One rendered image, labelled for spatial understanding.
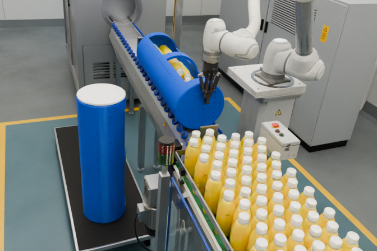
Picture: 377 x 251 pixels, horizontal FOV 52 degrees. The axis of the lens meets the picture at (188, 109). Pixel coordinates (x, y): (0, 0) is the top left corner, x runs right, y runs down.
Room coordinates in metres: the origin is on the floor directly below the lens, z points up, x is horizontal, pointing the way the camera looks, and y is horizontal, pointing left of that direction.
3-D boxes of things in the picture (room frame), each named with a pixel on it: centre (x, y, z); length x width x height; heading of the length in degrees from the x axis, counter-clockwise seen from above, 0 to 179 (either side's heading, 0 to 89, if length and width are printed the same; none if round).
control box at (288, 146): (1.63, -0.46, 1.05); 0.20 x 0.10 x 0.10; 23
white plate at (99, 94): (1.99, 0.51, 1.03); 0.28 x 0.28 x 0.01
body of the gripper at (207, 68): (1.81, -0.09, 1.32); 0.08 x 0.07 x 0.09; 113
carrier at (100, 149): (1.99, 0.51, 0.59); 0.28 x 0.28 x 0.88
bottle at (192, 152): (1.48, -0.04, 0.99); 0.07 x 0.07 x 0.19
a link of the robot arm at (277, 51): (2.40, -0.55, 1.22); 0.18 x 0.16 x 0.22; 50
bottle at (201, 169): (1.37, -0.09, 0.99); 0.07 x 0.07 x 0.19
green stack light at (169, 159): (1.22, 0.07, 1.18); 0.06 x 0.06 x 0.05
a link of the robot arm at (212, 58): (1.81, -0.09, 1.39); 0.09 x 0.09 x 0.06
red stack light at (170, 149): (1.22, 0.07, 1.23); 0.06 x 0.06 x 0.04
